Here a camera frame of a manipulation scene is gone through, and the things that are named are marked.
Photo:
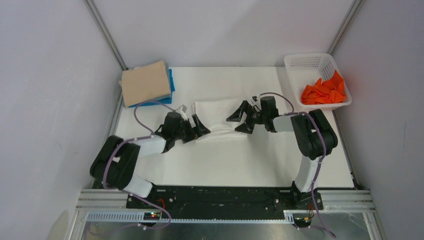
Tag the orange t shirt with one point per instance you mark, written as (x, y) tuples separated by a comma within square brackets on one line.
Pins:
[(331, 91)]

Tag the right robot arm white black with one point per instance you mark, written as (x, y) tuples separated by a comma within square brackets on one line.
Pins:
[(313, 133)]

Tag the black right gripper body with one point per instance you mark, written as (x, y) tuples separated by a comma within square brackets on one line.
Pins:
[(255, 117)]

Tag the aluminium frame rail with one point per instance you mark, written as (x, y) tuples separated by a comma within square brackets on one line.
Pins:
[(104, 31)]

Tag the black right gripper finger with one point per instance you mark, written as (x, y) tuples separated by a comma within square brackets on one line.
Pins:
[(238, 114), (246, 127)]

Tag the left circuit board with leds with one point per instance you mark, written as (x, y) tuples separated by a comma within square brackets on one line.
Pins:
[(152, 216)]

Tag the white plastic basket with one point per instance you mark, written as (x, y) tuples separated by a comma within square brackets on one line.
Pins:
[(305, 69)]

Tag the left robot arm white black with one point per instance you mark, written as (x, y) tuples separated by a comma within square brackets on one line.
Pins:
[(115, 163)]

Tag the right circuit board with leds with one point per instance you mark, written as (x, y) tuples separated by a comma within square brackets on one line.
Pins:
[(302, 223)]

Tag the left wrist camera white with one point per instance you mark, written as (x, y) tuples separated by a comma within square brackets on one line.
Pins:
[(182, 111)]

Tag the circuit board with leds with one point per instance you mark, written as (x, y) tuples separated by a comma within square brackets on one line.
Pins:
[(302, 223), (152, 216)]

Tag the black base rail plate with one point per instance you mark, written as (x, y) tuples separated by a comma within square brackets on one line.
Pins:
[(223, 202)]

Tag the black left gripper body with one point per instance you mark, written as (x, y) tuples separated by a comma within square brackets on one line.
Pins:
[(185, 132)]

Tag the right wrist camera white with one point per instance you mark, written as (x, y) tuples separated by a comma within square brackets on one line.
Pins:
[(255, 101)]

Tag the white toothed cable strip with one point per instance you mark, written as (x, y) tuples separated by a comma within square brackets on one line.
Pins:
[(140, 217)]

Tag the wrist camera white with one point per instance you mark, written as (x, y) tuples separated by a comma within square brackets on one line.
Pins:
[(255, 101), (182, 111)]

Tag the beige folded t shirt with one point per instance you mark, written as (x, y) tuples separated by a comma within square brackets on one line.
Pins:
[(144, 83)]

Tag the blue folded t shirt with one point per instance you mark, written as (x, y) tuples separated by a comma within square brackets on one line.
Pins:
[(163, 100)]

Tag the white t shirt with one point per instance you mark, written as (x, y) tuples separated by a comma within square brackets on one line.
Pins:
[(213, 114)]

